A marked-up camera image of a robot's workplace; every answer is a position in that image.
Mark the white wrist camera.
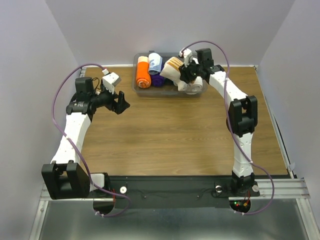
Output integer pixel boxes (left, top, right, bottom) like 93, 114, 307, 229
102, 72, 121, 94
178, 48, 193, 67

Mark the white rolled towel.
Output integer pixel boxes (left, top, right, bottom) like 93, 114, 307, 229
177, 76, 203, 95

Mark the purple rolled towel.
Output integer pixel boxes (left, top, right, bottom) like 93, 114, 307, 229
150, 73, 165, 88

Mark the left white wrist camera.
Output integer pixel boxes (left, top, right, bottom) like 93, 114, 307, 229
102, 72, 121, 94

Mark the clear plastic bin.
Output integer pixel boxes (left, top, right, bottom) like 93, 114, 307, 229
131, 51, 208, 98

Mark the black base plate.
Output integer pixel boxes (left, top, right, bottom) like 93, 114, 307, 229
92, 174, 260, 209

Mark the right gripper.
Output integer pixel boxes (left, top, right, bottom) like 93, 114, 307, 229
177, 56, 203, 84

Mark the aluminium frame rail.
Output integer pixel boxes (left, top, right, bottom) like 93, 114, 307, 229
32, 67, 319, 240

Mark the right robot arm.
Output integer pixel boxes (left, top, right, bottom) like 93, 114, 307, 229
178, 48, 258, 195

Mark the light blue towel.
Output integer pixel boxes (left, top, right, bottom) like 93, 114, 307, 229
148, 52, 163, 75

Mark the dark grey rolled towel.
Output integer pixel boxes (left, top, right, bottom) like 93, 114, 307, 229
164, 78, 177, 86

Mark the yellow striped towel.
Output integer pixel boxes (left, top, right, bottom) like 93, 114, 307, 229
159, 57, 183, 84

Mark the orange rolled towel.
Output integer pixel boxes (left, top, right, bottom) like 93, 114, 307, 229
135, 56, 152, 89

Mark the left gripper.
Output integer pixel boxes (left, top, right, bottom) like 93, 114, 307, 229
90, 82, 131, 115

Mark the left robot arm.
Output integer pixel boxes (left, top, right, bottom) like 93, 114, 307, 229
41, 72, 130, 200

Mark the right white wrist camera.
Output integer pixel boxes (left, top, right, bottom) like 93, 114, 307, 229
178, 48, 193, 67

